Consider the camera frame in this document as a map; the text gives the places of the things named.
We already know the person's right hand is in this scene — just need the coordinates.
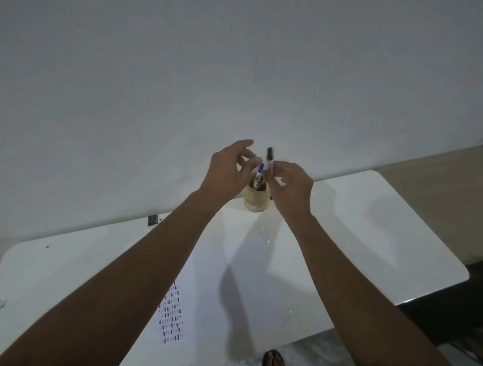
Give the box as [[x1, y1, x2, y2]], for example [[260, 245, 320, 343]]
[[263, 161, 315, 221]]

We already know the person's left forearm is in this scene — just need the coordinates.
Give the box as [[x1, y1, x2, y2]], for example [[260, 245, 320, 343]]
[[0, 190, 227, 366]]

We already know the white paper with coloured strokes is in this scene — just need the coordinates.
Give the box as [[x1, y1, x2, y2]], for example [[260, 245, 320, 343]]
[[120, 241, 265, 366]]

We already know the person's right forearm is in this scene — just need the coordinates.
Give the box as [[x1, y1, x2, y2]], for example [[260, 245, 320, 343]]
[[285, 213, 452, 366]]

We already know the person's left hand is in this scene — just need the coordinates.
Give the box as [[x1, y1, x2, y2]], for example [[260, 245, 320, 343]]
[[196, 140, 263, 206]]

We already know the beige round pen holder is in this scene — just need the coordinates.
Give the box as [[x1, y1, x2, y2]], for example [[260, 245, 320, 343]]
[[243, 177, 272, 213]]

